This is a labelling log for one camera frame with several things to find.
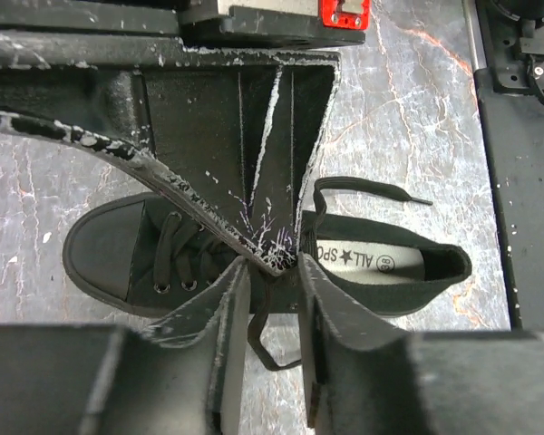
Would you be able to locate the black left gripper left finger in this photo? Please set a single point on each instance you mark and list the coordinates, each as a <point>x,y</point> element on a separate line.
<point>180,375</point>

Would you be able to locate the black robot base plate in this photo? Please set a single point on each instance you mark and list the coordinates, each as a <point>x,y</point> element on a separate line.
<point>507,56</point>

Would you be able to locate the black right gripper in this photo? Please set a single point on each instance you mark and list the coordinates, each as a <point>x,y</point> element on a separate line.
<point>228,120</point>

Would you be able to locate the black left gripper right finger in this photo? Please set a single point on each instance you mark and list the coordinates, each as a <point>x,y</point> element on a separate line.
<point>363,375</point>

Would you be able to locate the black canvas sneaker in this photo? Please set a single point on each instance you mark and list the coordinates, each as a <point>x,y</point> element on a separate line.
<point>144,256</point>

